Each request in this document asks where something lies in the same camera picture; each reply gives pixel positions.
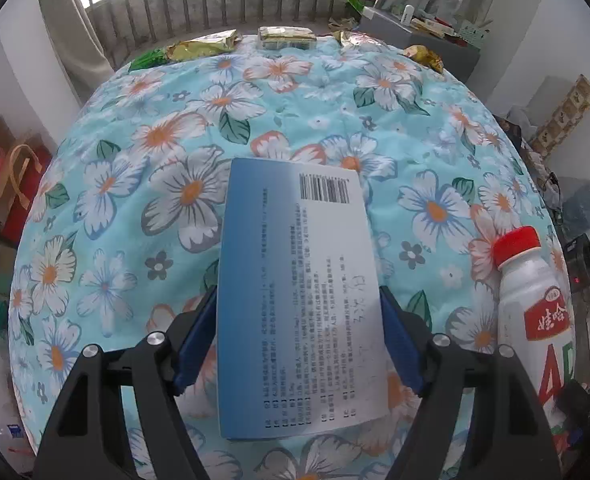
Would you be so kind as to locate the black device red light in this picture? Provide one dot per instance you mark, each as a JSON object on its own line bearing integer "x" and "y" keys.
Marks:
{"x": 580, "y": 260}

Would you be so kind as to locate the green yellow flat packet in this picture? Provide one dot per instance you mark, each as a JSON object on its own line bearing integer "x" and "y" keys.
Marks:
{"x": 285, "y": 37}

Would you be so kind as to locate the patterned cardboard panel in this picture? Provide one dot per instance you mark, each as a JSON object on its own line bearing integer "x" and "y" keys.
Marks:
{"x": 567, "y": 110}

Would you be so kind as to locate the green patterned box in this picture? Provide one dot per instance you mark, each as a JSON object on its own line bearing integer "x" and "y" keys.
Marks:
{"x": 474, "y": 34}

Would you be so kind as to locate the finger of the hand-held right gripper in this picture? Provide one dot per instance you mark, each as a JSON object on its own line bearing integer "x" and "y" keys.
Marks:
{"x": 577, "y": 407}

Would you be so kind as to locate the small white bottle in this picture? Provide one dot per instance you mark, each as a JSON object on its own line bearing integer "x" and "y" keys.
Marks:
{"x": 407, "y": 14}

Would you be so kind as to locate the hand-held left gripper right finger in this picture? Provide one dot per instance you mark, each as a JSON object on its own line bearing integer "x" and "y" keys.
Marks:
{"x": 401, "y": 347}

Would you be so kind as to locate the white bottle red cap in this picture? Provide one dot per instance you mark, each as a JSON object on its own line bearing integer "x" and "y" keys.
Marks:
{"x": 525, "y": 285}

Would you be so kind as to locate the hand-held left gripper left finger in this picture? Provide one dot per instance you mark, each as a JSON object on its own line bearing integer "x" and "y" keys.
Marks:
{"x": 195, "y": 342}

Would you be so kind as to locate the beige curtain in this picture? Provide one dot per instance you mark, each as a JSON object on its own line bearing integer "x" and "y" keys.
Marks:
{"x": 70, "y": 20}

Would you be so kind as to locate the crumpled gold foil wrapper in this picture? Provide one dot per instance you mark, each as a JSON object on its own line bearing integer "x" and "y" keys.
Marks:
{"x": 355, "y": 37}

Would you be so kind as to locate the white blue medicine box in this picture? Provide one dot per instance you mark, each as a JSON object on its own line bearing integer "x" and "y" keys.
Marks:
{"x": 300, "y": 285}

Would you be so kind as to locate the blue water jug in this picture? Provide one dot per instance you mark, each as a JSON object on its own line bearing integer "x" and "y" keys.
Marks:
{"x": 582, "y": 207}

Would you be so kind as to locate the green snack packet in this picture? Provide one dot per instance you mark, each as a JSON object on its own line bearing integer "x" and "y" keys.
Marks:
{"x": 147, "y": 60}

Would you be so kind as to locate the round gold snack packet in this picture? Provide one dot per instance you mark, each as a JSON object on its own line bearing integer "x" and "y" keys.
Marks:
{"x": 425, "y": 57}

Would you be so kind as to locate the red paper bag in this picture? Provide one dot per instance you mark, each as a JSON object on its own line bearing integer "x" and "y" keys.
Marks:
{"x": 19, "y": 222}

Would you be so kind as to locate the grey cabinet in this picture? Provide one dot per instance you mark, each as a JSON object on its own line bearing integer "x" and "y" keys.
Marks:
{"x": 400, "y": 35}

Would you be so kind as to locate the light blue floral blanket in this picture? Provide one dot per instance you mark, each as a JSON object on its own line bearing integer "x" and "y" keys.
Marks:
{"x": 175, "y": 125}

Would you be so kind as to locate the brown paper bag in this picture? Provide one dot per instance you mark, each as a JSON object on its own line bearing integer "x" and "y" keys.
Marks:
{"x": 20, "y": 180}

